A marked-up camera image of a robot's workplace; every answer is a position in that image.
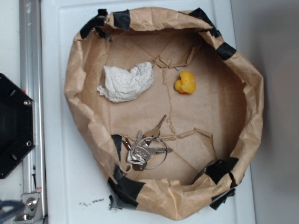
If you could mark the white paper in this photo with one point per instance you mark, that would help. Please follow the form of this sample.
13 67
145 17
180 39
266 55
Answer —
125 85

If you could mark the silver key bunch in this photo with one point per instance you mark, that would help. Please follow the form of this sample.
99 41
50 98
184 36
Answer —
146 145

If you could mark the yellow rubber duck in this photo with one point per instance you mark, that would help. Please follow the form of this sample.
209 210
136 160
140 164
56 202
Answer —
186 83

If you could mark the brown paper bag bin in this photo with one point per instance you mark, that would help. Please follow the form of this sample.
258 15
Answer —
214 132

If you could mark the white tray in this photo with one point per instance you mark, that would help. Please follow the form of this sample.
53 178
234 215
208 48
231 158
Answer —
76 189

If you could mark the aluminium extrusion rail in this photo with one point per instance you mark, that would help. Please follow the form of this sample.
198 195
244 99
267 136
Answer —
34 175

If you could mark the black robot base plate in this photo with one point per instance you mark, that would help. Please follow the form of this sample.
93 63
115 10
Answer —
16 126

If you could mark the metal corner bracket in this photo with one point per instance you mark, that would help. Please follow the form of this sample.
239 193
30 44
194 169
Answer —
33 211

